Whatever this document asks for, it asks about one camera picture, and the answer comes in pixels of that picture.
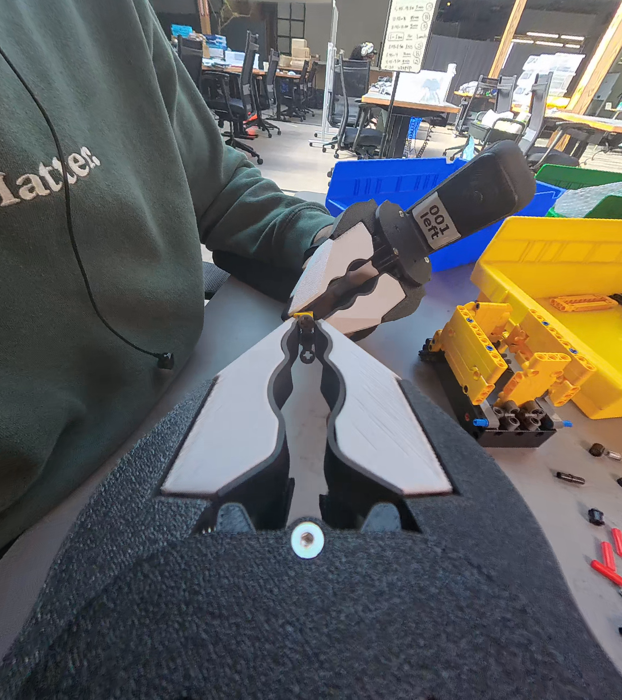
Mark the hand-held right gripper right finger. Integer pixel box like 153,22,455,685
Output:
316,322,454,497

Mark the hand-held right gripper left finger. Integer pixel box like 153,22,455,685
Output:
160,319,296,499

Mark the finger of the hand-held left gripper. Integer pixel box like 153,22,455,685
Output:
287,221,377,318
313,271,408,336

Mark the black lego connector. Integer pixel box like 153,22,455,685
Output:
297,317,320,366

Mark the person's left forearm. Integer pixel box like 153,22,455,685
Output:
201,126,339,303

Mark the yellow lego robot model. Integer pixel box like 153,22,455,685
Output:
419,301,599,449

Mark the orange lego beam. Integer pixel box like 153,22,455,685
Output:
549,295,619,312

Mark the pile of small lego pieces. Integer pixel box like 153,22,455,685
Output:
556,442,622,657

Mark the black office chair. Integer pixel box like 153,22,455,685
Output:
200,33,265,165
456,74,528,160
324,54,385,160

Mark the blue plastic bin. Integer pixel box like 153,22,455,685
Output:
325,157,566,273

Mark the yellow plastic bin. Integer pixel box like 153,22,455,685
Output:
471,216,622,421

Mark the wooden office desk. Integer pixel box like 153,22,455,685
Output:
543,106,622,176
363,90,462,159

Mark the large bubble wrap sheet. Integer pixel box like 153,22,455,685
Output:
554,176,622,218

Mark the whiteboard on stand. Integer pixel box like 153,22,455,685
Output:
379,0,440,74

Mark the person's green hoodie torso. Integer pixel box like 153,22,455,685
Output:
0,0,224,605

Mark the thin black cord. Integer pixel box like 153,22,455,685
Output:
0,0,176,370

